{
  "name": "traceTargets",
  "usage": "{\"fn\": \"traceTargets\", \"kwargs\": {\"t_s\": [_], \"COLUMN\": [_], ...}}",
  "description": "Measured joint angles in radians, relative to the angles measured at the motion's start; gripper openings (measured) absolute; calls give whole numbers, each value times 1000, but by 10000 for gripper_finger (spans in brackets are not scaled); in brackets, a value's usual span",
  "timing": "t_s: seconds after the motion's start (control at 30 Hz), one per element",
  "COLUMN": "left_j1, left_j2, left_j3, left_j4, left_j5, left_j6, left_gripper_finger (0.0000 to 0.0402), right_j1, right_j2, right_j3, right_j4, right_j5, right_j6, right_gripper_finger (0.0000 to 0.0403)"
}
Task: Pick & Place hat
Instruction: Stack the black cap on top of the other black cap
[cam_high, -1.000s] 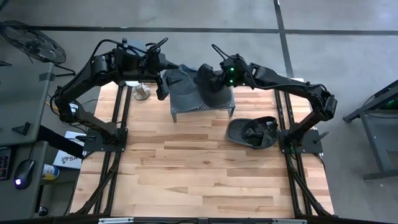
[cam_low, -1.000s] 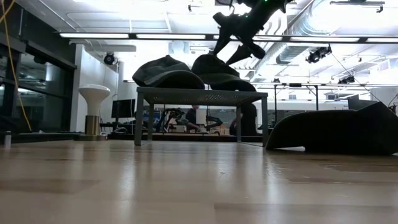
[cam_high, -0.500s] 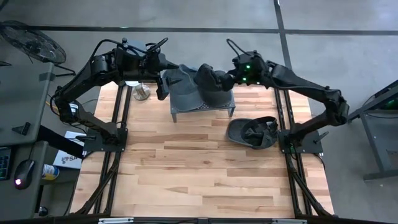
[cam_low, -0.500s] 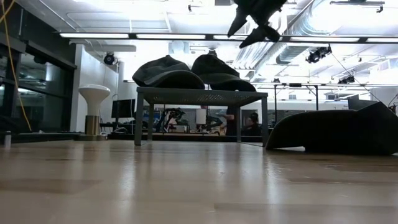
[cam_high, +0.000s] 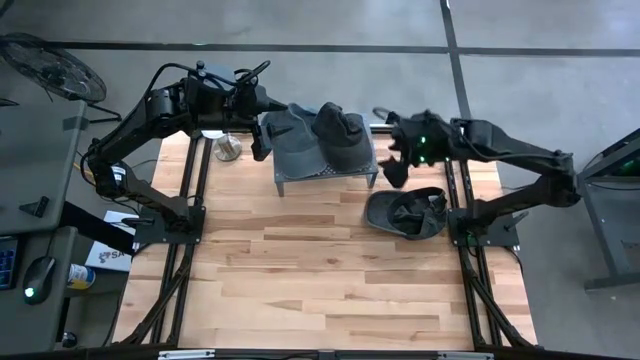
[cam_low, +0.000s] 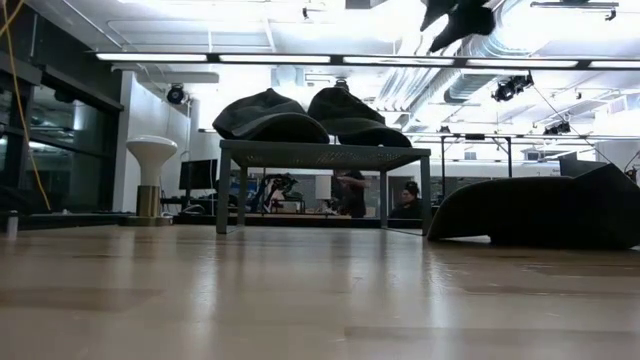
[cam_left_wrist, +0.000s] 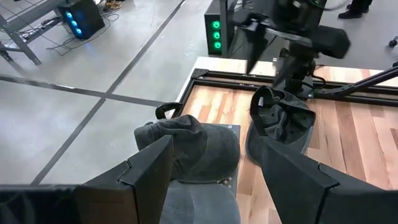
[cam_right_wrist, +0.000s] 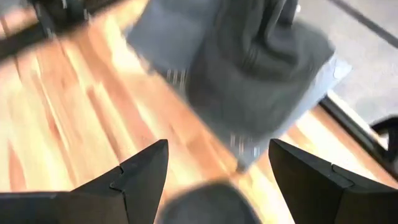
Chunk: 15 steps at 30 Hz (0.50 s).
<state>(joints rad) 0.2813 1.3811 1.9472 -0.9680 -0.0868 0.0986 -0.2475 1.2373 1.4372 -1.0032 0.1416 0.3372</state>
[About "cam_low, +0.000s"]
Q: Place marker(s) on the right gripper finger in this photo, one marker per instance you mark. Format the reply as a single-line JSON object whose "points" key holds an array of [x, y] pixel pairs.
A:
{"points": [[436, 12], [462, 27]]}

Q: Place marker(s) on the black baseball cap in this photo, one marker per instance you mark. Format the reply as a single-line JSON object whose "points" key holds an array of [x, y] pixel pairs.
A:
{"points": [[540, 210]]}

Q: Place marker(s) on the light grey baseball cap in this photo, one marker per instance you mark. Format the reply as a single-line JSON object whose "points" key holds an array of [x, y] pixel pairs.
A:
{"points": [[265, 115]]}

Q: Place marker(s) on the black monitor on arm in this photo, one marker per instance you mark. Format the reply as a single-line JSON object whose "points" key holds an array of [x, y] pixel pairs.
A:
{"points": [[575, 167]]}

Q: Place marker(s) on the dark ceiling fixture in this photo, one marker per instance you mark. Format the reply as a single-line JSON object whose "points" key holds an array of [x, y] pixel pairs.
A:
{"points": [[365, 4]]}

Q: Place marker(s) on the black spotlight cluster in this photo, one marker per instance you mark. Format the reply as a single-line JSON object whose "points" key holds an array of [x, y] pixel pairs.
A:
{"points": [[557, 128], [512, 87]]}

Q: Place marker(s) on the black metal gantry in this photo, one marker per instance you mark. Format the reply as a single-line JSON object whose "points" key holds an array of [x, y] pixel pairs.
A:
{"points": [[475, 136]]}

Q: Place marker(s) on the black ceiling spotlight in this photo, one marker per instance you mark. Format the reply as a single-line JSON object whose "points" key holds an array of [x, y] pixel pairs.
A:
{"points": [[175, 94], [342, 83]]}

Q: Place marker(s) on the long linear ceiling light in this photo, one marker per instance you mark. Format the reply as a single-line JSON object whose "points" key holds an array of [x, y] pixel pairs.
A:
{"points": [[275, 58]]}

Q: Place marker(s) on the grey perforated metal rack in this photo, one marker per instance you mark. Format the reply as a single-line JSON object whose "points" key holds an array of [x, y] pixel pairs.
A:
{"points": [[325, 157]]}

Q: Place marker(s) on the person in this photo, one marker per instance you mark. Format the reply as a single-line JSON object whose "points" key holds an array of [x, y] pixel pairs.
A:
{"points": [[352, 195], [407, 202]]}

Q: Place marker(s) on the white rectangular object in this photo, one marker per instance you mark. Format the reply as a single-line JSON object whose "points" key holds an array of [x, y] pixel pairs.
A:
{"points": [[323, 187]]}

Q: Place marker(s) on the black computer monitor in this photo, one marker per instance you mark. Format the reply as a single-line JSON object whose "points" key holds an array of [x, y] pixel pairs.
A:
{"points": [[197, 175]]}

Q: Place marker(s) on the white mushroom-shaped stand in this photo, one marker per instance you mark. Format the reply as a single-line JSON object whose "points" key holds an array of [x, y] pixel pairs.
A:
{"points": [[151, 155]]}

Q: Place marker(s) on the small silver cylinder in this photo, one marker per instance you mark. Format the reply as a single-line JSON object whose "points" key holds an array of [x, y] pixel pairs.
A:
{"points": [[12, 225]]}

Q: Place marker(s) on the black aluminium table frame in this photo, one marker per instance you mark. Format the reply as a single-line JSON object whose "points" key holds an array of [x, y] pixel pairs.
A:
{"points": [[100, 218]]}

